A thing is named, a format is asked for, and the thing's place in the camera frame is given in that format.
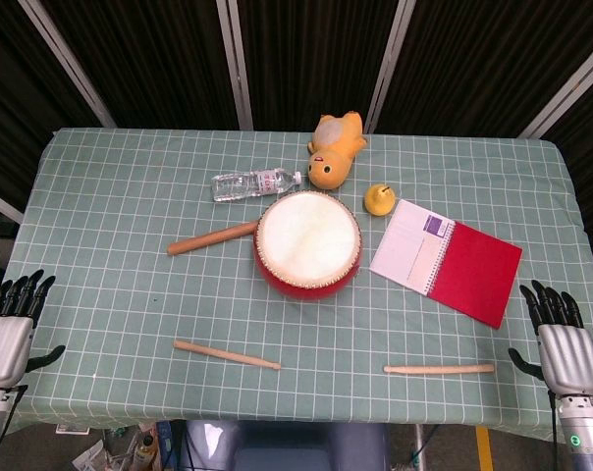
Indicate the clear plastic water bottle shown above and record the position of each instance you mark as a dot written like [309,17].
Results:
[242,185]

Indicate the metal table leg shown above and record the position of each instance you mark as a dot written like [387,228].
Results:
[420,449]

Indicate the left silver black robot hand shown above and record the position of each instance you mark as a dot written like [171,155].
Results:
[4,348]

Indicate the yellow bottle on floor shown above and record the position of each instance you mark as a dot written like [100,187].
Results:
[143,449]

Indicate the white partition frame post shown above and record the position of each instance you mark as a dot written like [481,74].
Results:
[389,68]
[2,206]
[235,64]
[66,61]
[566,90]

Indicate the yellow plush animal toy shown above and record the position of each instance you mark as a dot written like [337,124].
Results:
[331,162]

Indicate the thick brown wooden rod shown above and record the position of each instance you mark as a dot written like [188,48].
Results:
[208,239]

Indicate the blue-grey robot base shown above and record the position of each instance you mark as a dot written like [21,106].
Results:
[286,446]

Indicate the green checked tablecloth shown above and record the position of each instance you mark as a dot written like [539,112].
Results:
[129,294]

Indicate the red spiral notebook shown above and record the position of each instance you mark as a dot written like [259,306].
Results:
[478,275]

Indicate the red drum with white skin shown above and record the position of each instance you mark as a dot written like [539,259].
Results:
[306,235]

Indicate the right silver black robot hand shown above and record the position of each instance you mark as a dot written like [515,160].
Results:
[569,358]

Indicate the yellow pear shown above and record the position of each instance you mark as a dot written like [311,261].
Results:
[379,201]

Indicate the light wooden drumstick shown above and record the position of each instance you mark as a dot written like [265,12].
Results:
[439,369]
[223,354]

